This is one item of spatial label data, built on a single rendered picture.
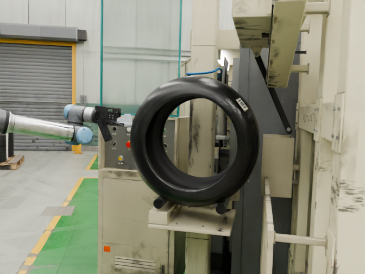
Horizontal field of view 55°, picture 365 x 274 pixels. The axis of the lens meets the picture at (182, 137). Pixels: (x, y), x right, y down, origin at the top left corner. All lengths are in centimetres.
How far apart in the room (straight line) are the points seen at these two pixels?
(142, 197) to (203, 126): 75
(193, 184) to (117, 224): 86
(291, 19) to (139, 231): 171
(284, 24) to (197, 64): 73
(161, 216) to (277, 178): 61
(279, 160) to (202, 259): 70
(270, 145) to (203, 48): 61
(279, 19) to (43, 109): 994
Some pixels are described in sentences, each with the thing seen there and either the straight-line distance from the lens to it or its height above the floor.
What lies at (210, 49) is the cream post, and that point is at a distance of 189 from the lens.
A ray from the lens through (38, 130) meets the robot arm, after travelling 159.
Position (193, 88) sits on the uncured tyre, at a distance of 148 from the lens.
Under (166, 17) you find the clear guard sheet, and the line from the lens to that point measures 237.
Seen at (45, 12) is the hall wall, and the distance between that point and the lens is 1118.
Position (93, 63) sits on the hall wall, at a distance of 1068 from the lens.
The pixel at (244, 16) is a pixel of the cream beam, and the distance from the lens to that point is 127.
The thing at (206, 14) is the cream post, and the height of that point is 181.
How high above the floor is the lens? 133
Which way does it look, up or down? 5 degrees down
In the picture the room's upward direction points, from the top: 2 degrees clockwise
